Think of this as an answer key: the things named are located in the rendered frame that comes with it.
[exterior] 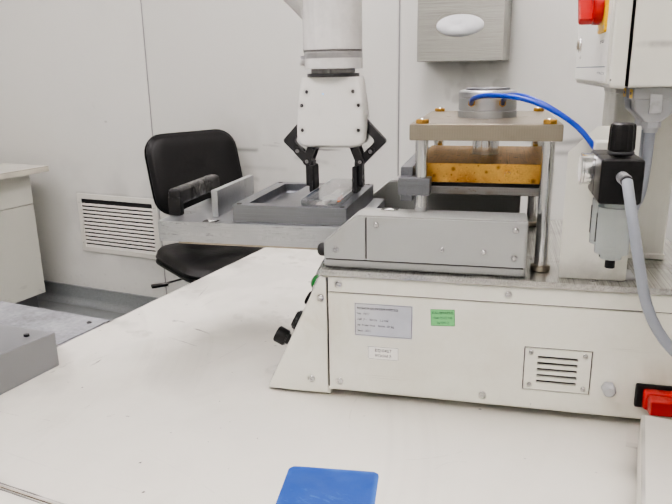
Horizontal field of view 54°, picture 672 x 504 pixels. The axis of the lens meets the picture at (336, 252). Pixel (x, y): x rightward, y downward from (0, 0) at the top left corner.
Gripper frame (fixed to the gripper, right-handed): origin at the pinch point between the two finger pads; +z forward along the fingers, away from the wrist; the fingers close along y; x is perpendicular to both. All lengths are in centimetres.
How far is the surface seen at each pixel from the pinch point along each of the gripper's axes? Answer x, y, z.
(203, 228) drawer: -10.9, -16.7, 5.5
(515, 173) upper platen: -10.2, 25.7, -3.0
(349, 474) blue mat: -33.8, 9.3, 26.6
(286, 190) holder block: 8.3, -10.4, 3.3
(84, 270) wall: 194, -184, 83
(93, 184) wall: 192, -171, 36
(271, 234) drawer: -11.0, -6.5, 5.9
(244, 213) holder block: -9.9, -10.8, 3.3
